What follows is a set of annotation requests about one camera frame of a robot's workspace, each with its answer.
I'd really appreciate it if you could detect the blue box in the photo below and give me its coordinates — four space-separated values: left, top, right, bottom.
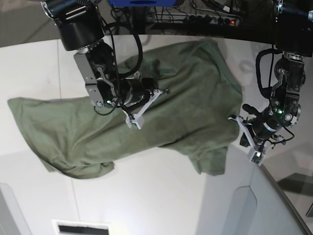
109 0 185 7

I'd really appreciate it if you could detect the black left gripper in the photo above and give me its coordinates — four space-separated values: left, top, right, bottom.
243 104 284 147

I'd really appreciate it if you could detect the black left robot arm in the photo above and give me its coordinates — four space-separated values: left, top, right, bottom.
243 0 313 145

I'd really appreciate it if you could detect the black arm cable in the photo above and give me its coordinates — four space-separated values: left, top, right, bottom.
94 23 144 116
255 47 282 98

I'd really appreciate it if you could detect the green t-shirt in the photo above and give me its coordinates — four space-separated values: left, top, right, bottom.
7 39 243 179

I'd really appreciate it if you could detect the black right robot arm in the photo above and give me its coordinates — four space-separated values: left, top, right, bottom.
40 0 156 113

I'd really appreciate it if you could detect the black table post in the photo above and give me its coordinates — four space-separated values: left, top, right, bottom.
132 7 147 34

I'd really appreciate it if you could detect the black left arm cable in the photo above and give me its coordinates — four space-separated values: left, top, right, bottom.
255 47 282 98

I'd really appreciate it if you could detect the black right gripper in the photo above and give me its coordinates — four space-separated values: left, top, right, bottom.
121 77 158 110

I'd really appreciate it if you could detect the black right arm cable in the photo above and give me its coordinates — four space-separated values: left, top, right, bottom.
94 23 144 116

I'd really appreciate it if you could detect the black power strip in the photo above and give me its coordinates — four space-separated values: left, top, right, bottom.
152 12 240 26

